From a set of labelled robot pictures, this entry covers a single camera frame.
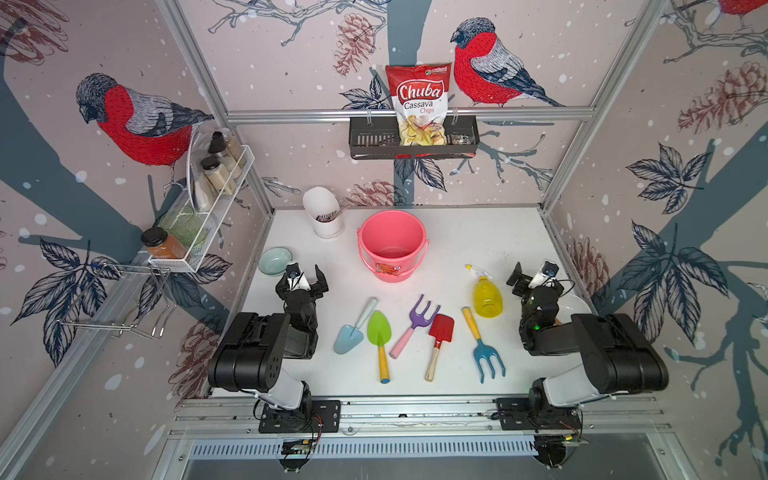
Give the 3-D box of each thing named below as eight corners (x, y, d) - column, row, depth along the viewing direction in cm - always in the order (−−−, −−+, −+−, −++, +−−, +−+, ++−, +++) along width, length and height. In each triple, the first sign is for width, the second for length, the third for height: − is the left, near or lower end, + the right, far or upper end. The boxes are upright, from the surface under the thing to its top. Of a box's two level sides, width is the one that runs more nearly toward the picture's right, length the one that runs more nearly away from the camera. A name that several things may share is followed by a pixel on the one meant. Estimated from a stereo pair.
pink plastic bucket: (359, 288, 99) (354, 259, 86) (363, 240, 113) (359, 209, 99) (425, 288, 99) (429, 259, 86) (421, 240, 112) (424, 209, 99)
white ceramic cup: (307, 237, 111) (298, 212, 100) (313, 212, 119) (305, 186, 109) (339, 237, 111) (334, 212, 100) (343, 211, 119) (338, 186, 109)
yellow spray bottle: (476, 319, 91) (480, 311, 87) (468, 273, 101) (471, 264, 97) (503, 318, 91) (508, 311, 86) (491, 273, 101) (496, 264, 97)
